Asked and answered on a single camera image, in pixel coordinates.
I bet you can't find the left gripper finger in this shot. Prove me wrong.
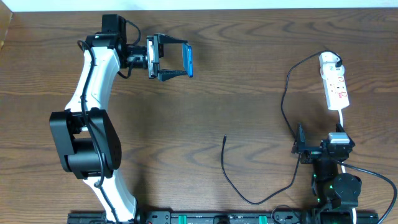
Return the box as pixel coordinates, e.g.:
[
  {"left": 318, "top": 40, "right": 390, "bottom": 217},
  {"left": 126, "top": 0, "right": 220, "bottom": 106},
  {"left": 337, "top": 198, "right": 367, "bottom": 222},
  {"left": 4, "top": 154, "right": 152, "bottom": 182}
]
[
  {"left": 158, "top": 34, "right": 188, "bottom": 44},
  {"left": 159, "top": 69, "right": 188, "bottom": 82}
]

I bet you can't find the black charging cable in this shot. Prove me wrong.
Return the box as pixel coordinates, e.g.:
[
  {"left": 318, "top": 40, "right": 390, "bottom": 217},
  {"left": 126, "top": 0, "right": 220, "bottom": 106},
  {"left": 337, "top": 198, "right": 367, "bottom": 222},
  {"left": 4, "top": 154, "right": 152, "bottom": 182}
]
[{"left": 221, "top": 49, "right": 343, "bottom": 206}]

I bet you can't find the blue Galaxy smartphone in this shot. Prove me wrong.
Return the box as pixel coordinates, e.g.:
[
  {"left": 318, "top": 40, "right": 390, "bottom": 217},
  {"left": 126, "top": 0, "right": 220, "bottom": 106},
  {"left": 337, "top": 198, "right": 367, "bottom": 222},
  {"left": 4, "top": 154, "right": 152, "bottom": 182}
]
[{"left": 182, "top": 43, "right": 193, "bottom": 78}]

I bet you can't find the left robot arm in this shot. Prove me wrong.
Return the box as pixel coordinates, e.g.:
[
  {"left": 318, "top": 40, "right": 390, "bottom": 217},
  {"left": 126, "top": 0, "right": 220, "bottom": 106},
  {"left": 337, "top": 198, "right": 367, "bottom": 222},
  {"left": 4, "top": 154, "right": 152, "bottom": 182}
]
[{"left": 49, "top": 14, "right": 193, "bottom": 223}]

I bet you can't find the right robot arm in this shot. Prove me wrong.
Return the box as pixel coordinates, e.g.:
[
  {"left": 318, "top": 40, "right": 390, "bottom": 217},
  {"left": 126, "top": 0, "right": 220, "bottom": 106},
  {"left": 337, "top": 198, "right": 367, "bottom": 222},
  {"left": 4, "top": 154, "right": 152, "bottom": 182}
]
[{"left": 292, "top": 124, "right": 362, "bottom": 223}]

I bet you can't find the white USB charger adapter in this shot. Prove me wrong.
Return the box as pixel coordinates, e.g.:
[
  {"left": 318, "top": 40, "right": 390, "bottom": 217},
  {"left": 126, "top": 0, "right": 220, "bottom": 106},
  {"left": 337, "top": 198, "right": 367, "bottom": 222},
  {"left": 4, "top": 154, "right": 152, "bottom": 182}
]
[{"left": 320, "top": 63, "right": 345, "bottom": 80}]

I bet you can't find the white power strip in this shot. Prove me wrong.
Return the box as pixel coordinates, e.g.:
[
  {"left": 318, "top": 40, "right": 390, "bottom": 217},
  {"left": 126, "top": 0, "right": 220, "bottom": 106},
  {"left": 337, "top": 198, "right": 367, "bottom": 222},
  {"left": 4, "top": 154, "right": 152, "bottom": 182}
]
[{"left": 319, "top": 52, "right": 349, "bottom": 111}]

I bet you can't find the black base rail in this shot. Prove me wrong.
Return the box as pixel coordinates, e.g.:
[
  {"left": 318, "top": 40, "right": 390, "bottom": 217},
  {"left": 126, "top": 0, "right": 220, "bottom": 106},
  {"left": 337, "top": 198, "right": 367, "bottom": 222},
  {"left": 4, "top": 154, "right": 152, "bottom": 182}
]
[{"left": 66, "top": 210, "right": 379, "bottom": 224}]

